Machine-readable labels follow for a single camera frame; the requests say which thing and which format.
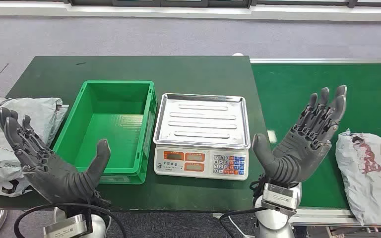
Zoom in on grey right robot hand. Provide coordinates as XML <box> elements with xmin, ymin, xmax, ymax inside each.
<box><xmin>252</xmin><ymin>84</ymin><xmax>348</xmax><ymax>184</ymax></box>

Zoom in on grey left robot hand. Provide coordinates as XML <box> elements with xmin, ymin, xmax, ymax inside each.
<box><xmin>0</xmin><ymin>107</ymin><xmax>112</xmax><ymax>204</ymax></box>

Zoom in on grey parcel with red print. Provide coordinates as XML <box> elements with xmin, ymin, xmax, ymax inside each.
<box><xmin>335</xmin><ymin>128</ymin><xmax>381</xmax><ymax>227</ymax></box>

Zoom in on grey bag with black print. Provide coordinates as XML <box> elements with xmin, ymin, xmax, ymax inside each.
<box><xmin>0</xmin><ymin>97</ymin><xmax>69</xmax><ymax>198</ymax></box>

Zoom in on green plastic crate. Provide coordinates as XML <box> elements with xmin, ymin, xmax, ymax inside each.
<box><xmin>53</xmin><ymin>80</ymin><xmax>158</xmax><ymax>184</ymax></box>

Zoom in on steel scale tray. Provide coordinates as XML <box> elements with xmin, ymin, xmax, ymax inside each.
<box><xmin>153</xmin><ymin>93</ymin><xmax>251</xmax><ymax>150</ymax></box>

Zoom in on white electronic scale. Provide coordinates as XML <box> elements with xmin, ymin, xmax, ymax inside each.
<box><xmin>153</xmin><ymin>93</ymin><xmax>251</xmax><ymax>181</ymax></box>

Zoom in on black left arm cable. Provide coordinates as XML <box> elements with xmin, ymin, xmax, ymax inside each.
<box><xmin>13</xmin><ymin>203</ymin><xmax>127</xmax><ymax>238</ymax></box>

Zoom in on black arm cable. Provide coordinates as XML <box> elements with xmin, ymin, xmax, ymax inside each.
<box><xmin>219</xmin><ymin>207</ymin><xmax>267</xmax><ymax>238</ymax></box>
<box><xmin>13</xmin><ymin>203</ymin><xmax>127</xmax><ymax>238</ymax></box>

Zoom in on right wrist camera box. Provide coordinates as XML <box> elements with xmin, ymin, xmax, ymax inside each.
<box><xmin>261</xmin><ymin>183</ymin><xmax>299</xmax><ymax>217</ymax></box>

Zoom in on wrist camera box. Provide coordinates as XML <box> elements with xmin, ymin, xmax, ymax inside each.
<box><xmin>261</xmin><ymin>183</ymin><xmax>299</xmax><ymax>217</ymax></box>
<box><xmin>43</xmin><ymin>214</ymin><xmax>93</xmax><ymax>238</ymax></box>

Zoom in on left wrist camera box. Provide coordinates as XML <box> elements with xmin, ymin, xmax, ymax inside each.
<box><xmin>43</xmin><ymin>214</ymin><xmax>93</xmax><ymax>238</ymax></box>

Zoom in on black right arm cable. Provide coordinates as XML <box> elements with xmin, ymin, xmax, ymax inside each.
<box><xmin>219</xmin><ymin>207</ymin><xmax>267</xmax><ymax>238</ymax></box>

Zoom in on white floor cable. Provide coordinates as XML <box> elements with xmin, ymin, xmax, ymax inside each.
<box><xmin>226</xmin><ymin>215</ymin><xmax>255</xmax><ymax>238</ymax></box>

